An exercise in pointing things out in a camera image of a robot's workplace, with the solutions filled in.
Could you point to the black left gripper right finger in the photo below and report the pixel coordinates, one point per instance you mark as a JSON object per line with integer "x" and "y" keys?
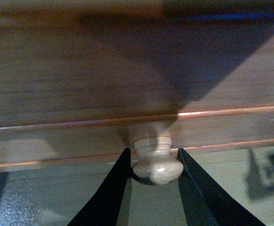
{"x": 205, "y": 202}

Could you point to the drawer wooden knob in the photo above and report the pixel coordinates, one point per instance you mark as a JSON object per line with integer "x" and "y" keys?
{"x": 155, "y": 166}

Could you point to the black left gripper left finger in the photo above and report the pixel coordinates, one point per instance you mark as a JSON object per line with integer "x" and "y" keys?
{"x": 104, "y": 207}

